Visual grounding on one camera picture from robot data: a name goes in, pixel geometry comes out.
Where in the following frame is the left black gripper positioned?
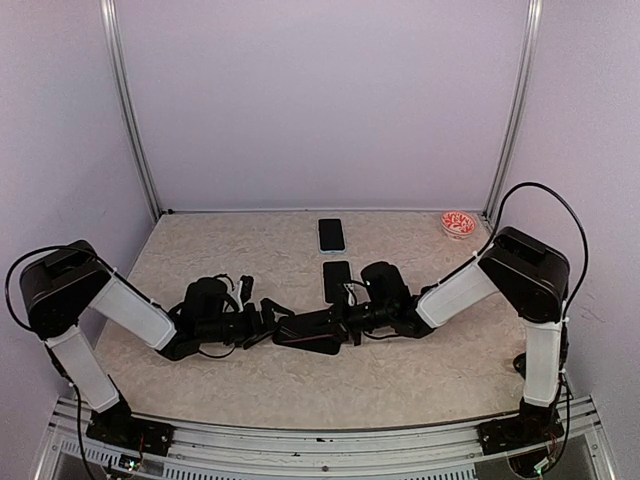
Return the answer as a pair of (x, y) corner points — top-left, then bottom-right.
(198, 297), (295, 349)

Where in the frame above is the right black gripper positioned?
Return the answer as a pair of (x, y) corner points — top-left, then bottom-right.
(307, 294), (393, 346)

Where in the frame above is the black phone case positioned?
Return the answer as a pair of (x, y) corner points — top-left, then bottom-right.
(272, 314), (346, 357)

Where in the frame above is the pink clear phone case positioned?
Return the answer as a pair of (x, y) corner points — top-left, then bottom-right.
(321, 259), (354, 306)

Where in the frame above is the light blue phone case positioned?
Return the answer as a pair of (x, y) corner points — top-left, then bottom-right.
(318, 217), (347, 256)

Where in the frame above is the teal green phone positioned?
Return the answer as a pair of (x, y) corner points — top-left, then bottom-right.
(318, 218), (346, 253)

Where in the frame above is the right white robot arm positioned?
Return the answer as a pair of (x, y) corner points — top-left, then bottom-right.
(331, 294), (525, 428)

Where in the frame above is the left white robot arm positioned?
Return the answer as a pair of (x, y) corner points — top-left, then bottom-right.
(14, 240), (292, 445)

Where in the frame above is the red white patterned bowl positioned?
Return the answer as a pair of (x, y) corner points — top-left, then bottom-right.
(441, 211), (477, 240)

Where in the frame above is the dark green mug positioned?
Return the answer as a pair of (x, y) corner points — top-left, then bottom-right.
(512, 353), (526, 379)

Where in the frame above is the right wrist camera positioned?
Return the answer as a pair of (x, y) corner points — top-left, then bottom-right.
(342, 283), (357, 307)

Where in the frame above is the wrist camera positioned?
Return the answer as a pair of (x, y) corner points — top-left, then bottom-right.
(342, 283), (357, 307)
(234, 275), (254, 312)

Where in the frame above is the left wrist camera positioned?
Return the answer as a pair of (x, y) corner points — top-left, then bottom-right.
(234, 275), (254, 312)

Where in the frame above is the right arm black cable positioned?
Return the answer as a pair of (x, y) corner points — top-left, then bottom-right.
(477, 182), (590, 321)

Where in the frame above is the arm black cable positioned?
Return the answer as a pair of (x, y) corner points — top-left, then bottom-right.
(477, 182), (590, 321)
(4, 243), (91, 331)

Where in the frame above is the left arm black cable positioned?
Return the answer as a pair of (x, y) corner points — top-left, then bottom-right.
(4, 243), (91, 331)

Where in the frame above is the front aluminium rail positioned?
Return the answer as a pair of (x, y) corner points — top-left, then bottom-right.
(32, 397), (618, 479)

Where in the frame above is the left aluminium frame post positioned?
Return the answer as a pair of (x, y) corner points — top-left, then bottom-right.
(99, 0), (163, 222)

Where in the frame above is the aluminium frame post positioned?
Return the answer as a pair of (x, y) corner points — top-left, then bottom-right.
(483, 0), (544, 224)
(99, 0), (163, 222)

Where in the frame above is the right aluminium frame post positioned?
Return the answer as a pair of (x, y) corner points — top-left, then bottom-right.
(483, 0), (544, 224)

